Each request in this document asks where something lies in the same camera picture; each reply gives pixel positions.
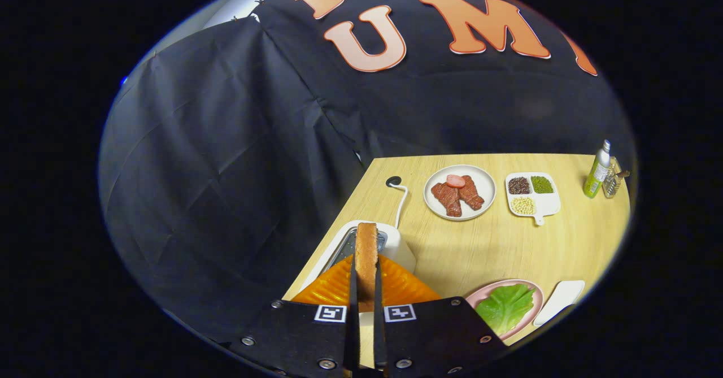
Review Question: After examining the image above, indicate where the white toaster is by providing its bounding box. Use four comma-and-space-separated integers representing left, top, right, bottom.
299, 220, 417, 294

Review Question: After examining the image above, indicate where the white rectangular plate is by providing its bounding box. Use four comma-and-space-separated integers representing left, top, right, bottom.
533, 280, 586, 327

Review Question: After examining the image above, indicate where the brown meat piece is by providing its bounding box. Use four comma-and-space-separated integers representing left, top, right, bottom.
431, 183, 463, 218
459, 176, 485, 211

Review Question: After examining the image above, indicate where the green and silver bottle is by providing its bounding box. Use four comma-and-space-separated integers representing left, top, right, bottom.
583, 140, 612, 199

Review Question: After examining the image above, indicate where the white divided bean dish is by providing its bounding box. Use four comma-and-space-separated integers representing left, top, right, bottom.
505, 172, 561, 226

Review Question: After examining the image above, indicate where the green lettuce leaf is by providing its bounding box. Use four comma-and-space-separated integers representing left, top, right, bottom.
476, 284, 536, 336

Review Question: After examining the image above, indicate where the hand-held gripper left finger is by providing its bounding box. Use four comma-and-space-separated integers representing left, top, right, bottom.
226, 254, 361, 378

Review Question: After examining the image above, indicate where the grey round plate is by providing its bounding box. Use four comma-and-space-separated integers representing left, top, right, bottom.
424, 164, 496, 221

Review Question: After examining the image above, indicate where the black backdrop cloth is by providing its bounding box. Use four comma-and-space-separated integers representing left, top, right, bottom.
99, 0, 636, 339

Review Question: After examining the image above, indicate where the white toaster cable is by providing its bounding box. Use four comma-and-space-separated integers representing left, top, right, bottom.
390, 183, 408, 229

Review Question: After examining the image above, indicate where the pink plate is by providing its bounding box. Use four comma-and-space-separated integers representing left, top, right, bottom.
465, 279, 545, 341

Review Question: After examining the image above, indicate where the metal wire utensil holder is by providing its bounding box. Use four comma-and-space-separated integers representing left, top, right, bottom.
602, 158, 630, 199

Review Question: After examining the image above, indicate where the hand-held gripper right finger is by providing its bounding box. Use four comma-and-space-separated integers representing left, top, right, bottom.
373, 254, 512, 378

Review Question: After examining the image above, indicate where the toasted bread slice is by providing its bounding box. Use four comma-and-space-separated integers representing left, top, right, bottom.
355, 223, 379, 312

